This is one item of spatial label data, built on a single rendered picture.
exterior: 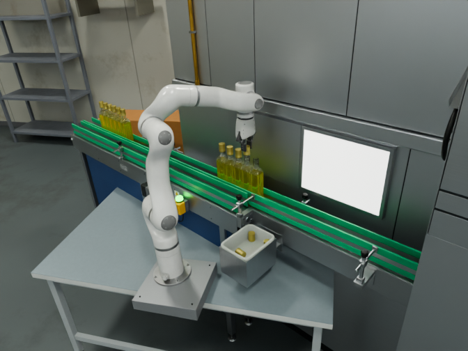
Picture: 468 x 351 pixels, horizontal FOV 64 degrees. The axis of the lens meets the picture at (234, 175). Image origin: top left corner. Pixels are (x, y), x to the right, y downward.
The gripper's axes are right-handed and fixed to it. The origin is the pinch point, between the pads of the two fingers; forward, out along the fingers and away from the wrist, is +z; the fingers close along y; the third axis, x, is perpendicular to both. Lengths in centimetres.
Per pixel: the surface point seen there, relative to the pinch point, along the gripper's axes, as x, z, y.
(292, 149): 19.3, 0.8, -12.1
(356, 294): 60, 73, -15
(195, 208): -26, 41, 16
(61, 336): -95, 137, 88
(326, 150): 37.4, -3.9, -12.4
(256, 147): -3.6, 6.2, -12.0
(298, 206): 29.7, 25.1, -3.3
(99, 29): -388, -12, -143
